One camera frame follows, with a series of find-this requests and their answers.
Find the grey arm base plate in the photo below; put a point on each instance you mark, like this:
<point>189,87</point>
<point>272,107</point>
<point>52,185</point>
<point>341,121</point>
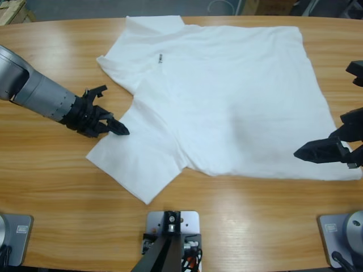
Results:
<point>330,235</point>
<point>20,235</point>

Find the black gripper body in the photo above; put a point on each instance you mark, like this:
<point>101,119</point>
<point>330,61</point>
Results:
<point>85,119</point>
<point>353,127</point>

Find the dark camera post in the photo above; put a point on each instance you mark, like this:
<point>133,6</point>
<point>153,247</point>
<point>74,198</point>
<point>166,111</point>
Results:
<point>167,252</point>

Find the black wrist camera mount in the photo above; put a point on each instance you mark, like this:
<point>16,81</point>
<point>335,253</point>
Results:
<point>356,72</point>
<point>95,90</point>

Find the white t-shirt with black logo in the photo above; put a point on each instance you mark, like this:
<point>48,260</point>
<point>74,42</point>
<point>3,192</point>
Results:
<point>212,99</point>

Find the brown cardboard box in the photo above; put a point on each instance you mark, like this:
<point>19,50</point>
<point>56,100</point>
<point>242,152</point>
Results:
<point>269,7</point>

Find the round grey base disc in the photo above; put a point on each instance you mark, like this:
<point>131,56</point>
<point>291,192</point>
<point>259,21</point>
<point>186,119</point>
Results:
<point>1,229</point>
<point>354,229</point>

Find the cardboard box stack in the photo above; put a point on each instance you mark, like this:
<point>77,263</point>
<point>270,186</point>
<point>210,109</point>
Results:
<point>11,12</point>

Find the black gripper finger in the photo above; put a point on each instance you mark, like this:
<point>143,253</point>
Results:
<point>119,129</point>
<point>320,153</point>

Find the dark background equipment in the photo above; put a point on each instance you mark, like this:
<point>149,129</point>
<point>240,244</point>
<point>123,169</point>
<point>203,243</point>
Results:
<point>326,8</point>

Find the white mounting block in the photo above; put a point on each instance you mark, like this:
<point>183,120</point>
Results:
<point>190,221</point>

